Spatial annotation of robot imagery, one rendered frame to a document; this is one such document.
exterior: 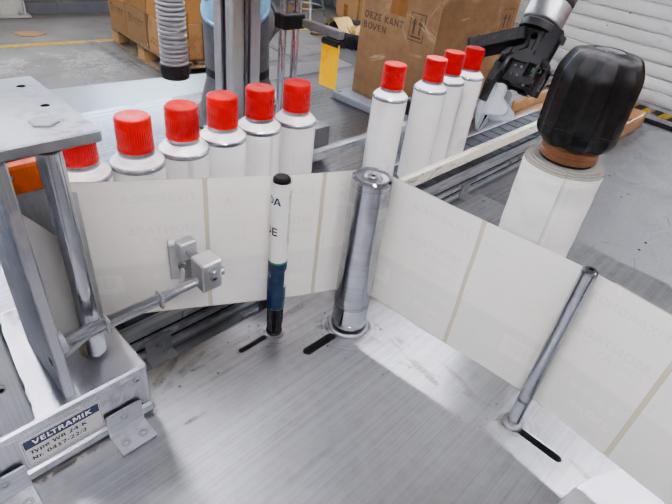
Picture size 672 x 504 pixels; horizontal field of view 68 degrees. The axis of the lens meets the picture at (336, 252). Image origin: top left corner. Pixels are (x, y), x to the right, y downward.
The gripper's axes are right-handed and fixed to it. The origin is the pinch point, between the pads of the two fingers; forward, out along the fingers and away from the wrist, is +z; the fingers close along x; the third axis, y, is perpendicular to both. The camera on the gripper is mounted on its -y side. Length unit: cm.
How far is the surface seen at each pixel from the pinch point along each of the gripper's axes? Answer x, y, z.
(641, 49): 361, -73, -159
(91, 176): -70, 3, 28
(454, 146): -7.4, 1.8, 6.6
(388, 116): -31.5, 2.1, 8.9
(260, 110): -53, 1, 16
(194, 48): 137, -293, 2
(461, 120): -9.8, 1.8, 2.3
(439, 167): -14.9, 4.9, 11.5
